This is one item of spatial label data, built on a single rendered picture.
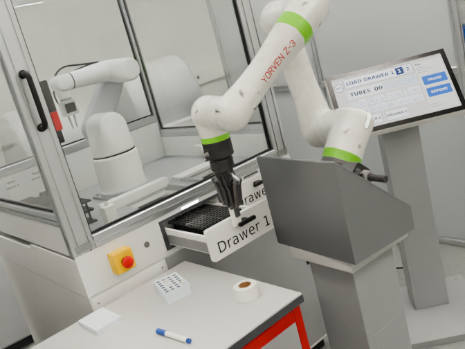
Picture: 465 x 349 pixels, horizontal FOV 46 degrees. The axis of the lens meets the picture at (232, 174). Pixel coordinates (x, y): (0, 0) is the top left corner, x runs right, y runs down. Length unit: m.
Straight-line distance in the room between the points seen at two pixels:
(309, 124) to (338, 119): 0.14
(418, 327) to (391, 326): 0.72
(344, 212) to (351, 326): 0.47
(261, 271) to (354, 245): 0.72
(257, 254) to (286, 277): 0.21
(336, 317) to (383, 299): 0.17
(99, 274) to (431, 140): 2.07
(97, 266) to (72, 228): 0.16
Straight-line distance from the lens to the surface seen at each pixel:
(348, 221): 1.62
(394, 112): 2.39
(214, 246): 1.76
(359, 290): 1.82
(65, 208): 1.79
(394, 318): 1.98
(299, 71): 1.88
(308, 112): 1.91
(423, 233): 2.64
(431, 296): 2.79
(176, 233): 1.92
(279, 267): 2.36
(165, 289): 1.76
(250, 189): 2.18
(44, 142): 1.76
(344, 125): 1.79
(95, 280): 1.87
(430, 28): 3.10
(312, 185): 1.66
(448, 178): 3.30
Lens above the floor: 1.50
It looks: 14 degrees down
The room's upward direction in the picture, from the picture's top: 15 degrees counter-clockwise
